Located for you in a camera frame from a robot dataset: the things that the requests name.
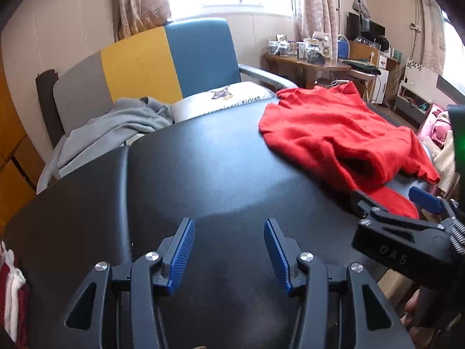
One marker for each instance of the white printed pillow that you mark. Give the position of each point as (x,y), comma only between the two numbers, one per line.
(239,94)

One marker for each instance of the dark green cloth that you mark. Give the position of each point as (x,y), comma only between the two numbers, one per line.
(359,66)

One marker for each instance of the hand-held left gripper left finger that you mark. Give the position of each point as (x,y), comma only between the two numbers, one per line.
(181,254)

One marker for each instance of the pink clothes pile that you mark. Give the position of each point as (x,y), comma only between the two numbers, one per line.
(434,127)

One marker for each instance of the orange wooden wardrobe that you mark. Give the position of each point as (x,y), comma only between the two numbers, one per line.
(14,145)

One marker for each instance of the multicoloured cloth pile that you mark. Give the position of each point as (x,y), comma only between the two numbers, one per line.
(12,291)

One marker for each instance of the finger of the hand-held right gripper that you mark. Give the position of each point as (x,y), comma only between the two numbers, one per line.
(425,198)
(367,207)

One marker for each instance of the beige patterned curtain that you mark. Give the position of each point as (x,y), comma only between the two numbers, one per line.
(319,3)
(141,3)
(434,32)

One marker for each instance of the white low shelf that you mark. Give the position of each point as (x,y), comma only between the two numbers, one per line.
(410,94)

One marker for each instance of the red knit sweater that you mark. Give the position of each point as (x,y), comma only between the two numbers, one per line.
(327,131)

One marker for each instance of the cluster of jars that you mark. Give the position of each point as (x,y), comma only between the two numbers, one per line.
(301,49)

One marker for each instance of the grey shirt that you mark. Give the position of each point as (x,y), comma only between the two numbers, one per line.
(101,134)

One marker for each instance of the grey yellow blue sofa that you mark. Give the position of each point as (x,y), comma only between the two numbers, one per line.
(138,65)

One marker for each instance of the black monitor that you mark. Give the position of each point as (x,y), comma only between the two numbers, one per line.
(363,27)

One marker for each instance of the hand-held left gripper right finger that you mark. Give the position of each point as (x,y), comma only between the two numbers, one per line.
(278,258)

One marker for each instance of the person's right hand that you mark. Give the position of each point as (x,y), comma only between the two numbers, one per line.
(411,309)

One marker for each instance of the small bright window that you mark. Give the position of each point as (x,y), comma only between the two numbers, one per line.
(454,61)

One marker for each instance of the blue container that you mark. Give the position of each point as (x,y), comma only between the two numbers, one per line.
(343,49)

